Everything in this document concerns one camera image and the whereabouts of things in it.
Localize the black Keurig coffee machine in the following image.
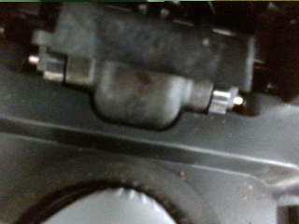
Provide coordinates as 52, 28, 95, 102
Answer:
0, 1, 299, 224

